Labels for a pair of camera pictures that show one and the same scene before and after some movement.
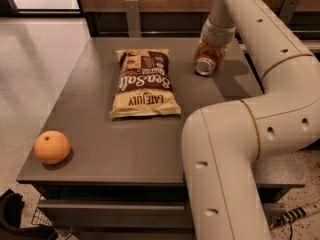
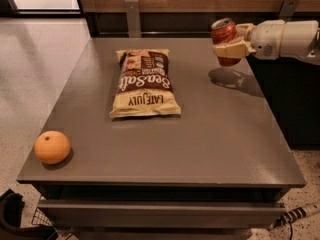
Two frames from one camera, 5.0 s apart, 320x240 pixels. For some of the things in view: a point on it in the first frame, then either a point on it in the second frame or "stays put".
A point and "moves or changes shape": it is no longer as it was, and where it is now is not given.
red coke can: (206, 62) moves or changes shape
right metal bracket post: (288, 8) stays put
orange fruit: (53, 147) stays put
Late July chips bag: (144, 87) stays put
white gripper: (217, 36) -> (267, 39)
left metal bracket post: (133, 20) stays put
